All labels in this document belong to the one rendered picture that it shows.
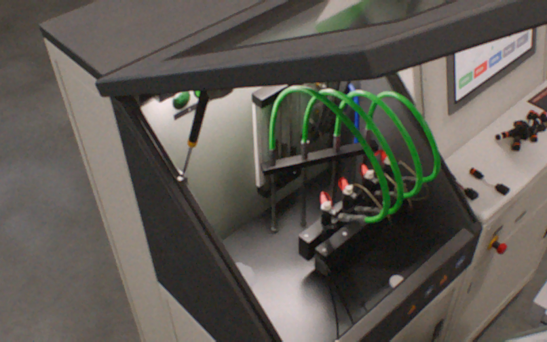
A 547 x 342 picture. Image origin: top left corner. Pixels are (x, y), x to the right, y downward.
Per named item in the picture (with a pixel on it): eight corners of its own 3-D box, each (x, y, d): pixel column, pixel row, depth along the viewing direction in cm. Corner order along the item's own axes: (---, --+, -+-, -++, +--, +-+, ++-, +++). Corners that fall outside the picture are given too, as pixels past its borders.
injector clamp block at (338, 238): (324, 291, 167) (326, 256, 156) (298, 269, 172) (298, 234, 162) (403, 225, 183) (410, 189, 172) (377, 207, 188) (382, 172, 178)
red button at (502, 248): (497, 260, 180) (501, 250, 176) (485, 253, 182) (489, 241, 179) (507, 251, 182) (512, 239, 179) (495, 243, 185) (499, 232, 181)
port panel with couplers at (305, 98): (307, 140, 178) (309, 48, 157) (298, 134, 180) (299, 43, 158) (337, 120, 184) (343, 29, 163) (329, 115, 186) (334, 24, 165)
